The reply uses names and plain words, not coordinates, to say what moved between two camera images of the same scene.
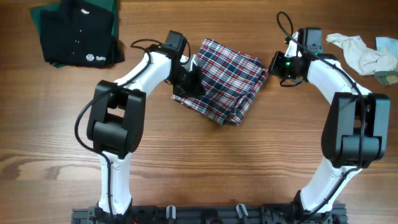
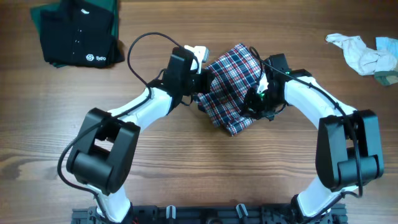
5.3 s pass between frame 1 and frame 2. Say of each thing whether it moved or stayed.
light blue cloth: stayed
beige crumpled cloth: stayed
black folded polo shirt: stayed
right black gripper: moved
